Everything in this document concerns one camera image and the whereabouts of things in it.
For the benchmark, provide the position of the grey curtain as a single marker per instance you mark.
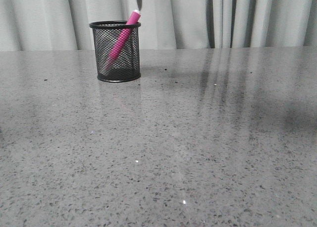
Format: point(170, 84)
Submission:
point(166, 24)

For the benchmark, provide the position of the pink pen white cap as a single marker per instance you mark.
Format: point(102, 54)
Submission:
point(122, 39)

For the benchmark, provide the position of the black mesh pen holder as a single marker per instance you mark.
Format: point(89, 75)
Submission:
point(127, 66)

